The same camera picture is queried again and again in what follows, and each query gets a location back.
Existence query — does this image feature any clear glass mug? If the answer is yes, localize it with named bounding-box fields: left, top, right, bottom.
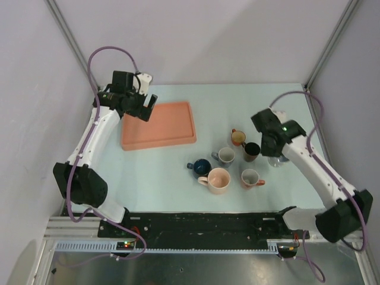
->
left=268, top=156, right=290, bottom=167

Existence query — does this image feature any brown mug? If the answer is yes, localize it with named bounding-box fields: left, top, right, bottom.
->
left=242, top=142, right=261, bottom=162

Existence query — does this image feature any orange mug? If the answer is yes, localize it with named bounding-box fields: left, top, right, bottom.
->
left=231, top=129, right=246, bottom=147

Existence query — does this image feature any small pink mug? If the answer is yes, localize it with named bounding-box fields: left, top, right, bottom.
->
left=240, top=169, right=265, bottom=189

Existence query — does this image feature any grey blue mug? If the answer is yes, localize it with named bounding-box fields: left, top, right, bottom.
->
left=211, top=147, right=236, bottom=168

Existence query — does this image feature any large peach mug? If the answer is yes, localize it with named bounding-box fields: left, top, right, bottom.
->
left=197, top=167, right=231, bottom=195

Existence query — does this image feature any dark blue mug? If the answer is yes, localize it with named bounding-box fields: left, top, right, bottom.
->
left=186, top=159, right=212, bottom=179

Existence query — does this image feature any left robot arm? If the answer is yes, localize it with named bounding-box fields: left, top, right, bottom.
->
left=53, top=71, right=157, bottom=237

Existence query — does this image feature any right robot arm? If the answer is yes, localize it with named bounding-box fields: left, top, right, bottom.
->
left=251, top=108, right=373, bottom=243

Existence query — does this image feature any salmon plastic tray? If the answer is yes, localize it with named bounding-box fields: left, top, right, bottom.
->
left=121, top=102, right=197, bottom=151

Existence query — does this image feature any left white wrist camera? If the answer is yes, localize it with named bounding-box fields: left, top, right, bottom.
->
left=137, top=73, right=153, bottom=95

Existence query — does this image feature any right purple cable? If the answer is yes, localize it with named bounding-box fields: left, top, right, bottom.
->
left=268, top=90, right=369, bottom=282

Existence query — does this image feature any purple cable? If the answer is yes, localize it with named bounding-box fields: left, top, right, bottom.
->
left=55, top=46, right=148, bottom=268
left=268, top=90, right=369, bottom=282

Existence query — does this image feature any white cable duct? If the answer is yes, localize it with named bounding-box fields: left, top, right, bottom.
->
left=55, top=240, right=297, bottom=254

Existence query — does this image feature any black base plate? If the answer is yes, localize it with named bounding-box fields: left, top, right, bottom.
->
left=97, top=211, right=311, bottom=251

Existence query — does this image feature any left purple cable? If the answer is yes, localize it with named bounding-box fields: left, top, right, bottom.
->
left=55, top=46, right=148, bottom=268

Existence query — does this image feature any left aluminium frame post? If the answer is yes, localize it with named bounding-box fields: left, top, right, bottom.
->
left=44, top=0, right=98, bottom=94

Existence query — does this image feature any aluminium frame post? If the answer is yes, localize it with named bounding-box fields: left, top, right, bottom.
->
left=303, top=0, right=362, bottom=91
left=44, top=0, right=98, bottom=94

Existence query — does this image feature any aluminium front rail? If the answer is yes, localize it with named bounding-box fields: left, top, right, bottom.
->
left=43, top=217, right=363, bottom=242

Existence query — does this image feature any right aluminium frame post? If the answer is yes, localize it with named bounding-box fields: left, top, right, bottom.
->
left=303, top=0, right=362, bottom=91

